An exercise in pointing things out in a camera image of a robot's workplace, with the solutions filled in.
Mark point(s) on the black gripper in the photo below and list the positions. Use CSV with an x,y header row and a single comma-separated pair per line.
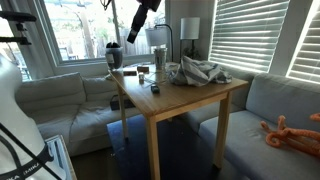
x,y
151,4

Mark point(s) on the black toy car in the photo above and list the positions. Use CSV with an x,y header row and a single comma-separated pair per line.
x,y
155,89

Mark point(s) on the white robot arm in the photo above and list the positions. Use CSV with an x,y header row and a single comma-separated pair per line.
x,y
16,133

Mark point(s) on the orange plush toy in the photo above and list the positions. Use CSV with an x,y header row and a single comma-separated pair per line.
x,y
293,136

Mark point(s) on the arched floor lamp white shade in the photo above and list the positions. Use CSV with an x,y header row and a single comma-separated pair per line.
x,y
156,36

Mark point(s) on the metal tumbler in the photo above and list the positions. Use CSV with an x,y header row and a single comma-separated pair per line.
x,y
160,60

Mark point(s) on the lamp with square white shade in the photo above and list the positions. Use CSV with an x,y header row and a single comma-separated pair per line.
x,y
190,28

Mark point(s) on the green potted plant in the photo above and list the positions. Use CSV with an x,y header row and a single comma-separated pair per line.
x,y
191,53

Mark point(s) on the blue white striped cloth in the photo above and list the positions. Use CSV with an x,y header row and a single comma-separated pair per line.
x,y
200,73

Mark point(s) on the wooden table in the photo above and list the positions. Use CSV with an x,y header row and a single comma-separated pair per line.
x,y
173,96

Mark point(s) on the black device on sofa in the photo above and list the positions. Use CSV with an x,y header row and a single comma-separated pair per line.
x,y
116,104

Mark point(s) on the wide white window blind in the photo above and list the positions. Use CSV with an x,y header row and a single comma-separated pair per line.
x,y
246,33

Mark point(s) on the grey fabric sofa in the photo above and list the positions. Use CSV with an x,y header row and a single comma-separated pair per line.
x,y
266,156
66,110

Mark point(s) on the dark blue rug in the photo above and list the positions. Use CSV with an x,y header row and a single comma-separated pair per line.
x,y
133,150

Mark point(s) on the white metal cart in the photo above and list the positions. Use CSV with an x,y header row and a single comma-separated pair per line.
x,y
58,150

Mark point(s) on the narrow white window blind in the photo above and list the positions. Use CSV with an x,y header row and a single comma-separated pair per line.
x,y
308,56

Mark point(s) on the black camera stand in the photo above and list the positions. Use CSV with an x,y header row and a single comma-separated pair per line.
x,y
18,16

